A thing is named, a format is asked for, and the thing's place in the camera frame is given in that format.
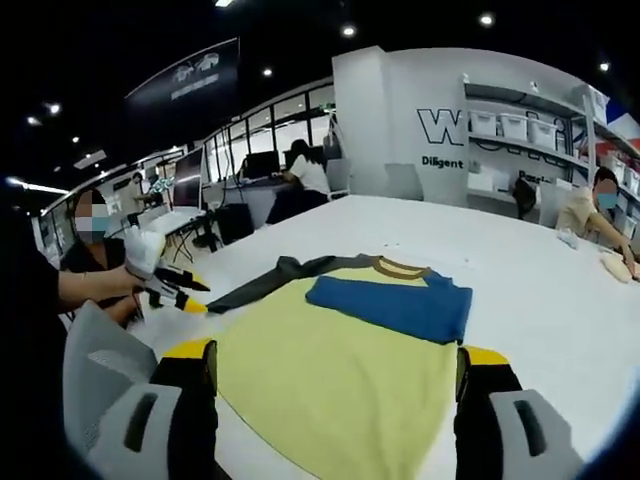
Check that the white crumpled cloth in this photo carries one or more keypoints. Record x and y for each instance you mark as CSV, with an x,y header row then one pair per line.
x,y
569,237

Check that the metal shelf with bins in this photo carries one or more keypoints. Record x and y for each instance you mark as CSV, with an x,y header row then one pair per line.
x,y
620,165

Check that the grey office desk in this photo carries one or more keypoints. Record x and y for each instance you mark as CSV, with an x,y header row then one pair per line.
x,y
260,192

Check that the white metal shelf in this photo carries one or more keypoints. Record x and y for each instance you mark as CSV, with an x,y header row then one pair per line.
x,y
520,150

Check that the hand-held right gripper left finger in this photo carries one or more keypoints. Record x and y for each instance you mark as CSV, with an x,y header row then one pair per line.
x,y
192,410

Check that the round ceiling light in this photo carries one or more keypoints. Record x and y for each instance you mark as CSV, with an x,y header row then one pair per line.
x,y
267,72
486,20
604,66
348,31

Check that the white cardboard box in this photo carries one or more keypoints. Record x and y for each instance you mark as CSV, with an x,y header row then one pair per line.
x,y
487,182

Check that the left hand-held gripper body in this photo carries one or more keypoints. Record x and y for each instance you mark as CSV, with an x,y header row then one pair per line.
x,y
145,252

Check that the cream cloth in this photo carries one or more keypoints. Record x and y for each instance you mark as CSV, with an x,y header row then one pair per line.
x,y
617,267

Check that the black monitor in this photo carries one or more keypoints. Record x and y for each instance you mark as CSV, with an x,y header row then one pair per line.
x,y
262,165

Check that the white storage bin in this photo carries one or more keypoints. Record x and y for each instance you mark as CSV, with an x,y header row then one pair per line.
x,y
483,124
513,126
543,132

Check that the dark hanging banner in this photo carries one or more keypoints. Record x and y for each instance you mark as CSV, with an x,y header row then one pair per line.
x,y
185,75

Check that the black backpack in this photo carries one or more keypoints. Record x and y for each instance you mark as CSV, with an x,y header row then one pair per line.
x,y
525,197

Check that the white folding table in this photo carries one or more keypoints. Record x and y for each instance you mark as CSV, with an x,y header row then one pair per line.
x,y
170,220

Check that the yellow blue grey garment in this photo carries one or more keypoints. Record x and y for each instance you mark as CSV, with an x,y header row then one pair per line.
x,y
340,380

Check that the large display screen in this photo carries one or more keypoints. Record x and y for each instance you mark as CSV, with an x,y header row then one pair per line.
x,y
188,180

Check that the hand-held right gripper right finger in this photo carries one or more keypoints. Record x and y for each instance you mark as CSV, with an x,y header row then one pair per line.
x,y
482,415

